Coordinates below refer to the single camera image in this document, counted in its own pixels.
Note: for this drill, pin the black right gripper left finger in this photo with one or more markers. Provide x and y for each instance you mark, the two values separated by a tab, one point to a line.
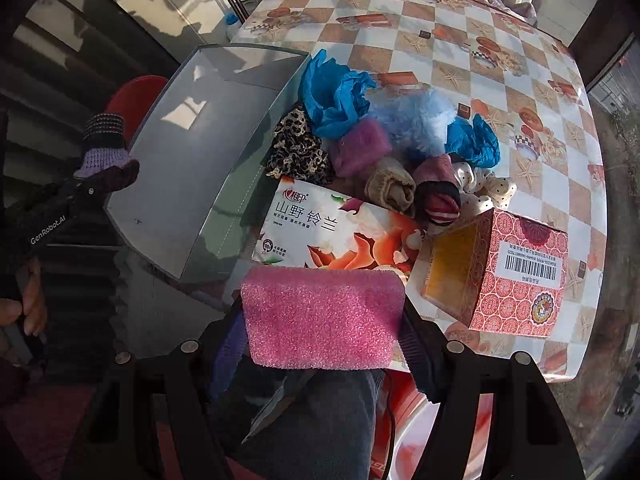
151	415

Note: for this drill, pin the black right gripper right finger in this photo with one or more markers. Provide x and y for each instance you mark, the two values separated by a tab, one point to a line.
528	435

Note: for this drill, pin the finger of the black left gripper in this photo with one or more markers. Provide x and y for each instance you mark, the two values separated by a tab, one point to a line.
111	179

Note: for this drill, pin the striped knitted sock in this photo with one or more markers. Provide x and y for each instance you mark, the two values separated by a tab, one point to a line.
103	145

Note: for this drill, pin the person's left hand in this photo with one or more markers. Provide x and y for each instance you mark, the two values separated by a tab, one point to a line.
32	304

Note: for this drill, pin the grey-green cardboard box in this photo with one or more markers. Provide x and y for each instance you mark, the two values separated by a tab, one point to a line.
201	186

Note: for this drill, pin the red plastic stool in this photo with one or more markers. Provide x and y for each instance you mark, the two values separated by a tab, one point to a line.
133	100

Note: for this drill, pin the red patterned tissue box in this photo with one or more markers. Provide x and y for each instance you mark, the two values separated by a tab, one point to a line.
498	273

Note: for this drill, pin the leopard print cloth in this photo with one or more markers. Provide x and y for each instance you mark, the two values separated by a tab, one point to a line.
295	152

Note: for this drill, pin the floral tissue pack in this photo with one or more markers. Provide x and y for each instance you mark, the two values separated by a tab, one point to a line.
308	226

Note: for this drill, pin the blue cloth near box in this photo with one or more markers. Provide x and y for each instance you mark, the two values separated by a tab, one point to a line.
334	96

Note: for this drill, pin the white polka dot cloth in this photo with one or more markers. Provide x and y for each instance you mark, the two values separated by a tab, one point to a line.
481	190

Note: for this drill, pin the maroon striped sock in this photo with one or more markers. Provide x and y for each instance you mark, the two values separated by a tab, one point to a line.
437	196

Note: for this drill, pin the pink sponge in pile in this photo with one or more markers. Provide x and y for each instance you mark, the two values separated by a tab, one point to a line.
365	143

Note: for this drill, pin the beige rolled sock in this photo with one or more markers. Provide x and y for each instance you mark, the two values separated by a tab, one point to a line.
389	185

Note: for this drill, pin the blue cloth on right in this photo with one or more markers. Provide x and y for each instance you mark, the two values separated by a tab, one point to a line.
473	142

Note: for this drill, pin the light blue fluffy plush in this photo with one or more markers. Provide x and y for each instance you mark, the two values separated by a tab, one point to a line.
415	119

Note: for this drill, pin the checkered patterned tablecloth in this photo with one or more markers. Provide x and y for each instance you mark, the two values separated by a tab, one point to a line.
526	86

